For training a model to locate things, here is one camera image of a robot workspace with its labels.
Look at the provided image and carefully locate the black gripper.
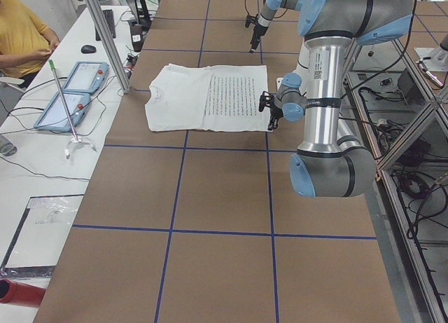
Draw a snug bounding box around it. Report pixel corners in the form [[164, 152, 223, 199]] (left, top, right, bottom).
[[249, 23, 267, 53], [268, 107, 282, 130]]

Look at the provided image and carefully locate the white long-sleeve printed shirt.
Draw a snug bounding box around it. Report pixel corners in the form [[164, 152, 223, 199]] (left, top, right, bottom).
[[145, 64, 270, 132]]

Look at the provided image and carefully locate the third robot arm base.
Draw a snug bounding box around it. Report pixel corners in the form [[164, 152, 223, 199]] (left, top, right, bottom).
[[414, 36, 447, 72]]

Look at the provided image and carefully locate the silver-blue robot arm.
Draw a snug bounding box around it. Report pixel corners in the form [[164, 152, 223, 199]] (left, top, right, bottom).
[[245, 0, 303, 53], [274, 0, 415, 197]]

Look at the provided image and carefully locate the black box with label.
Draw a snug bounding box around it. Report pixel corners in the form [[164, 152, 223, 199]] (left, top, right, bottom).
[[129, 22, 144, 52]]

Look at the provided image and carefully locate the black keyboard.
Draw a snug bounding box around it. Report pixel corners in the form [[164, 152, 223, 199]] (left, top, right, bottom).
[[102, 9, 116, 39]]

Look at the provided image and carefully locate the black computer mouse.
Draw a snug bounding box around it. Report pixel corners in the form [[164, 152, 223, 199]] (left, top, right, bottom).
[[80, 44, 97, 54]]

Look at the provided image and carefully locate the upper blue teach pendant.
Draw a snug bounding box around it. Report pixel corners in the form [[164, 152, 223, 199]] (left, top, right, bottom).
[[63, 61, 109, 94]]

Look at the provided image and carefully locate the blue teach pendant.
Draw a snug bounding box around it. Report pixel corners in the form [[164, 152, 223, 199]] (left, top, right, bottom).
[[63, 61, 109, 94], [34, 92, 90, 132]]

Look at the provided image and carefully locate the rod with green tip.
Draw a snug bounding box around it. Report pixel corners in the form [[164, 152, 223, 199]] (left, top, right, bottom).
[[48, 59, 97, 160]]

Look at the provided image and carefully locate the lower blue teach pendant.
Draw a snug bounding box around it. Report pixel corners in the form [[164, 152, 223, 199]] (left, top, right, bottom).
[[34, 92, 90, 132]]

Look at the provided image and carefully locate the person in yellow shirt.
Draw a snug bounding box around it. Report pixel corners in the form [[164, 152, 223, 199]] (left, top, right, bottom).
[[1, 0, 60, 80]]

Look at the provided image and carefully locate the clear plastic sheet black border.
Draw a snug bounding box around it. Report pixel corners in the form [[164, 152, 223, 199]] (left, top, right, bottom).
[[1, 194, 83, 279]]

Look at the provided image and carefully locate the red cylinder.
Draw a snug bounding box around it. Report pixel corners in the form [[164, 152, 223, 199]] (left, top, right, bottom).
[[1, 279, 46, 308]]

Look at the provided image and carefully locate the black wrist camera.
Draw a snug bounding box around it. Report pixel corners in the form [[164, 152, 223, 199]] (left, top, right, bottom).
[[245, 15, 258, 28], [258, 91, 274, 112]]

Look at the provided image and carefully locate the aluminium frame post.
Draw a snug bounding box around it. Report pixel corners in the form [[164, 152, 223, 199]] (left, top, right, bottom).
[[84, 0, 130, 94]]

